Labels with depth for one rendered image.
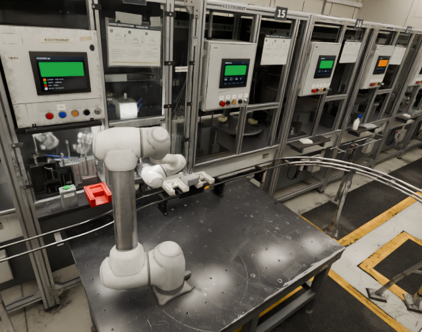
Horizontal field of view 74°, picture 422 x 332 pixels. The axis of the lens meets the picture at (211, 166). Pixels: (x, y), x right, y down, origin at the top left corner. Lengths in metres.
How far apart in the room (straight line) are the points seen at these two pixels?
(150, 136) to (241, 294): 0.95
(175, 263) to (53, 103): 1.01
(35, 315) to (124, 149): 1.63
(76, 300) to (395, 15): 9.46
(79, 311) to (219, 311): 1.22
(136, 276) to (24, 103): 0.99
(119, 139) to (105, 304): 0.82
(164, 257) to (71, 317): 1.20
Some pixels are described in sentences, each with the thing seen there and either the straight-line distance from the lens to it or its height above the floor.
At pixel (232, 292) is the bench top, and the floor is 0.68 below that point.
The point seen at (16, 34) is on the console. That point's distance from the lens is 1.60.
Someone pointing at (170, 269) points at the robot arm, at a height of 0.89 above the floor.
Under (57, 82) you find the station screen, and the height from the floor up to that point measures 1.59.
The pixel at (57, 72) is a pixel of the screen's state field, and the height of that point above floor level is 1.64.
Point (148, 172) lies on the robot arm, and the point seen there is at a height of 1.07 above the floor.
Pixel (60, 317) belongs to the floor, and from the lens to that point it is 2.46.
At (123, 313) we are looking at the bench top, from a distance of 1.54.
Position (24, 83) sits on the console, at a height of 1.58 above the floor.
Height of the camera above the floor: 1.94
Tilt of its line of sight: 28 degrees down
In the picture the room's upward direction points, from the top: 6 degrees clockwise
